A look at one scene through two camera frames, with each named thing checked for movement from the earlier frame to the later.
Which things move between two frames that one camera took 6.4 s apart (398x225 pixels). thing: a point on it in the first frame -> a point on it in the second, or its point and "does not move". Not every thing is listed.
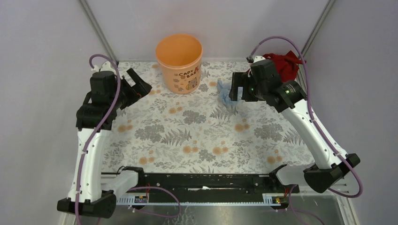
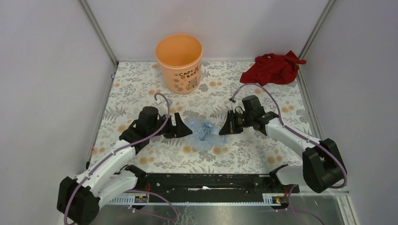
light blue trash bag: x=224 y=89 -> x=204 y=135
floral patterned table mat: x=202 y=131 does not move
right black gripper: x=241 y=79 -> x=230 y=127
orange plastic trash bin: x=179 y=56 does not move
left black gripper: x=140 y=89 -> x=180 y=130
